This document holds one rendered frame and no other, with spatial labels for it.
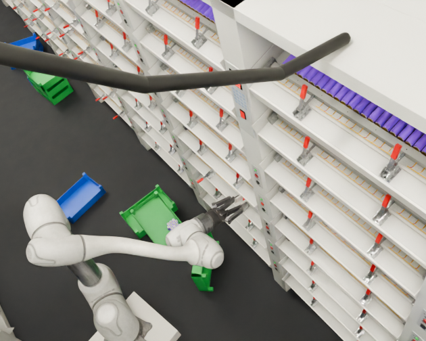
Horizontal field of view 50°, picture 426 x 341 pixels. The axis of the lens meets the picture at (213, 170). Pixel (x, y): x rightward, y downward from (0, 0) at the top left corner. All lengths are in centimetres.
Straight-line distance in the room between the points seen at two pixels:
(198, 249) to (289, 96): 82
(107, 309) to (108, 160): 144
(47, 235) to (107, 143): 180
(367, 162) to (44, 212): 117
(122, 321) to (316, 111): 136
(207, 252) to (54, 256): 56
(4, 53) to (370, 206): 95
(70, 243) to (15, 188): 188
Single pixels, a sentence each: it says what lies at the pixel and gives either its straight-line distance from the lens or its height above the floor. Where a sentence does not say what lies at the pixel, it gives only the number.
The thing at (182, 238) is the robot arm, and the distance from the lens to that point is 193.
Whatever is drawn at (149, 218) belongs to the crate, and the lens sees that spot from 283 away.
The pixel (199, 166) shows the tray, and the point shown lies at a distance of 236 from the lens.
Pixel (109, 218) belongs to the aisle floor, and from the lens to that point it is 304.
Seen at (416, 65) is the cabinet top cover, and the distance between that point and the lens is 94.
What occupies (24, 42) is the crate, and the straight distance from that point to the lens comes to 465.
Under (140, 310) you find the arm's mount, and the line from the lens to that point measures 240.
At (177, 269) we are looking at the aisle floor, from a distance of 272.
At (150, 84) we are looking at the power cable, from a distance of 66.
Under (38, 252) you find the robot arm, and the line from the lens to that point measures 170.
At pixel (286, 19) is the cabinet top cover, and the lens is 105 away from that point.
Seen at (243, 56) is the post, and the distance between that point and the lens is 120.
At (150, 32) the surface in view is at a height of 133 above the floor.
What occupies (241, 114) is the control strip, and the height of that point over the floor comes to 137.
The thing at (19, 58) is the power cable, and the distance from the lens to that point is 56.
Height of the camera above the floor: 238
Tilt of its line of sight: 52 degrees down
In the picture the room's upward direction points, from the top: 19 degrees counter-clockwise
